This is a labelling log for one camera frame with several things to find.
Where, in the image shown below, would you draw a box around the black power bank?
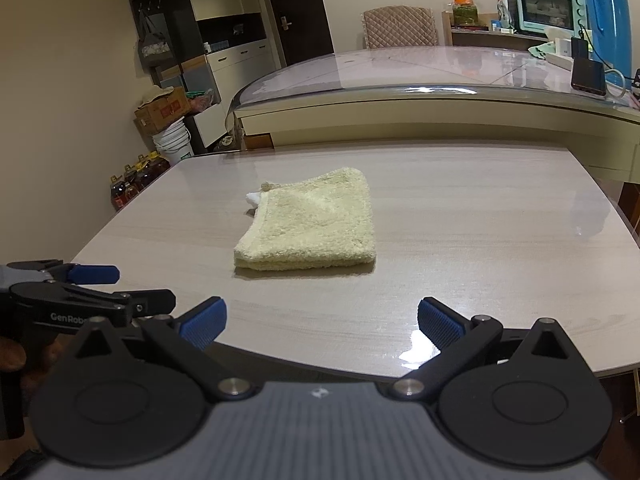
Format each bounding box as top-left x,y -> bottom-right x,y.
571,57 -> 608,97

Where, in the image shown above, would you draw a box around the dark wooden door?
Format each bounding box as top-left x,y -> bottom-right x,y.
260,0 -> 335,68

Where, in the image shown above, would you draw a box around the pale yellow towel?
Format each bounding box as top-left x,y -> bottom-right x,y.
233,166 -> 377,272

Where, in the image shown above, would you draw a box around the grey blue carton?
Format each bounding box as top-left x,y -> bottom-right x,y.
182,67 -> 217,93

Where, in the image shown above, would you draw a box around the wooden shelf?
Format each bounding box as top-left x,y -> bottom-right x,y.
441,10 -> 551,47

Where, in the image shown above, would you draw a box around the person's left hand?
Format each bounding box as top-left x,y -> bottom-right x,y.
0,336 -> 29,373

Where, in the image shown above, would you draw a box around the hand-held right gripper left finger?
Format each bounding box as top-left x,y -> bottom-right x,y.
75,296 -> 256,401

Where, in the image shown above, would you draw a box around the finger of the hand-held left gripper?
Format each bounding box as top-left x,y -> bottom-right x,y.
10,282 -> 177,318
5,259 -> 121,286

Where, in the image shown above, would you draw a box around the white plastic bucket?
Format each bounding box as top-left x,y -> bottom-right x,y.
151,119 -> 196,167

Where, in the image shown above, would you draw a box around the cluster of oil bottles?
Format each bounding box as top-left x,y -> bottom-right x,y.
109,151 -> 172,212

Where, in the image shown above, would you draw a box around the red plastic bag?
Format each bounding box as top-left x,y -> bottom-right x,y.
187,89 -> 219,112

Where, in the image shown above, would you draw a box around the beige glass-topped dining table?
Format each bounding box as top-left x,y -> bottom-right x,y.
227,45 -> 640,183

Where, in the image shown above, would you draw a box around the white power strip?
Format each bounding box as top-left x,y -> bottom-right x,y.
545,51 -> 576,72

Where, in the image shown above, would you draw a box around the quilted beige chair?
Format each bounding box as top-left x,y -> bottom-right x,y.
361,7 -> 440,51

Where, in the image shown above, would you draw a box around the grey hanging bag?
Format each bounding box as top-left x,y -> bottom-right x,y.
137,10 -> 173,67

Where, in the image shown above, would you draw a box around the large printed cardboard box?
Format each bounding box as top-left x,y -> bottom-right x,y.
132,86 -> 192,136

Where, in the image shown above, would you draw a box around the teal toaster oven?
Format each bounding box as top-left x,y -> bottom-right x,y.
505,0 -> 587,36

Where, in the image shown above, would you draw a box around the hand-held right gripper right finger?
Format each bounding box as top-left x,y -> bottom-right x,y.
389,296 -> 572,401

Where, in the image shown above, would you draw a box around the orange-lidded pickle jar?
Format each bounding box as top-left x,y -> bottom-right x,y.
452,0 -> 478,27

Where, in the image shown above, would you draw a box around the tangled charging cables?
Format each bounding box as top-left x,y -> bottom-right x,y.
604,67 -> 640,111

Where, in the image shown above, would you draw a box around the blue thermos flask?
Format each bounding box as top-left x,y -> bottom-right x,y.
582,0 -> 632,76

